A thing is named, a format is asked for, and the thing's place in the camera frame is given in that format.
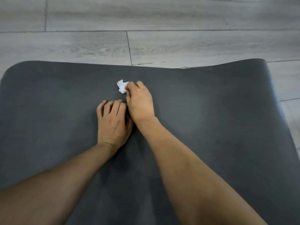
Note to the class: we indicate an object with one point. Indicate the person's left forearm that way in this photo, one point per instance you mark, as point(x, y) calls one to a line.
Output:
point(51, 185)

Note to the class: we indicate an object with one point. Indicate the person's left hand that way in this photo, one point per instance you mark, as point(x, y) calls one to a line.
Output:
point(112, 126)

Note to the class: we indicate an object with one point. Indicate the white wipe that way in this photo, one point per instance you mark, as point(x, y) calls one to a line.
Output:
point(121, 86)

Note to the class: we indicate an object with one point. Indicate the dark grey yoga mat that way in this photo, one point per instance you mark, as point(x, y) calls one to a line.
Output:
point(222, 103)

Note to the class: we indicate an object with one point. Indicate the person's right hand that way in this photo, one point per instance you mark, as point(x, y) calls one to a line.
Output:
point(140, 103)

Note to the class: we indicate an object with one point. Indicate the person's right forearm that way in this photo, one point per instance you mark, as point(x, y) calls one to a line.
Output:
point(194, 175)

